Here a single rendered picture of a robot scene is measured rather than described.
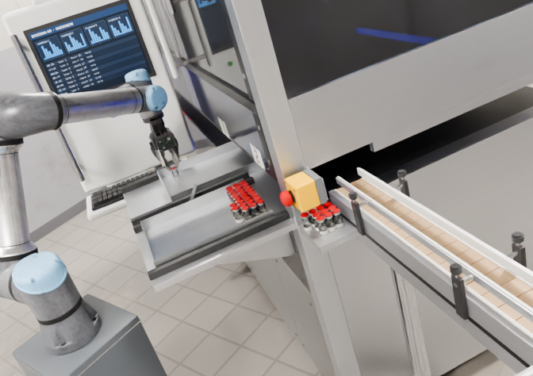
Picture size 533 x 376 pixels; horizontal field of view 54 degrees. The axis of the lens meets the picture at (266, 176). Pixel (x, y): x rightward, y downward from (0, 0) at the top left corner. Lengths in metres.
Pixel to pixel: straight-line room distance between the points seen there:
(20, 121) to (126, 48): 0.90
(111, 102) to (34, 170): 2.69
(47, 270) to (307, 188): 0.65
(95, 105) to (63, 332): 0.58
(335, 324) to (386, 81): 0.72
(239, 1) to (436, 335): 1.24
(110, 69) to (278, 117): 1.05
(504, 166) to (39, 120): 1.30
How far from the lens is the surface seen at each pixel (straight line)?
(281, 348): 2.35
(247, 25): 1.21
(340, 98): 1.33
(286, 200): 1.26
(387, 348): 1.79
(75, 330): 1.45
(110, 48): 2.17
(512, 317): 0.97
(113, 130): 2.24
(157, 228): 1.62
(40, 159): 4.15
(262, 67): 1.23
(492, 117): 1.83
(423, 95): 1.47
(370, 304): 1.65
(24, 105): 1.36
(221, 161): 1.91
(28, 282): 1.38
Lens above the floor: 1.60
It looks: 25 degrees down
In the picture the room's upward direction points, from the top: 17 degrees counter-clockwise
